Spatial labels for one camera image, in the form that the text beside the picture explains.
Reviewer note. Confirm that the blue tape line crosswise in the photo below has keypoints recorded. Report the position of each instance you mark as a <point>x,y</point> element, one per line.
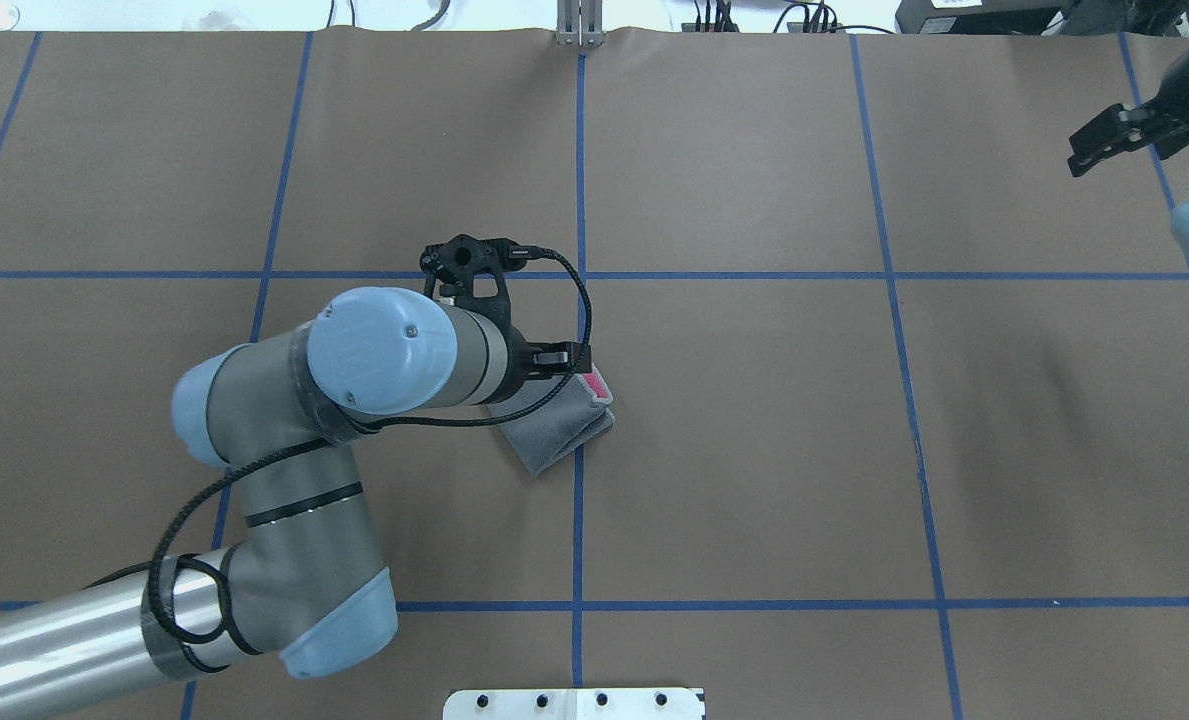
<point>252,275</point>

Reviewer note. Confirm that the white metal base plate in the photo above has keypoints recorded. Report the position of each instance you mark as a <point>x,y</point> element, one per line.
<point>577,703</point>

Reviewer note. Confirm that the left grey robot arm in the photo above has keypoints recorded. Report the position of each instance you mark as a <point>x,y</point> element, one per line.
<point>281,555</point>

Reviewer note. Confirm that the grey metal bracket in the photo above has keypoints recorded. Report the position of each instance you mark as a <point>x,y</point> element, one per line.
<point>580,23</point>

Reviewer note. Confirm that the pink and grey towel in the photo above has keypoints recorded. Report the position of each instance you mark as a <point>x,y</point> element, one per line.
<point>580,412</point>

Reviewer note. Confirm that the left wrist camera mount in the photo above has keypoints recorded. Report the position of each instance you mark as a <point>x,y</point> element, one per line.
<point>471,273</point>

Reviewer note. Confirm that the blue tape line lengthwise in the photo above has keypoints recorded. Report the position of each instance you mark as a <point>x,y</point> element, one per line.
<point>581,235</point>

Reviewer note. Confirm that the brown table cover sheet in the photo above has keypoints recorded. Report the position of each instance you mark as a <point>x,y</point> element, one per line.
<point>839,499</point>

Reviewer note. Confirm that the black equipment box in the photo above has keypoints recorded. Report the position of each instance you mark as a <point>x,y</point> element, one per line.
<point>1038,18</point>

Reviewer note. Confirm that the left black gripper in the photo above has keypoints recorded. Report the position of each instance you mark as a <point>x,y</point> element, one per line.
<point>520,363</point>

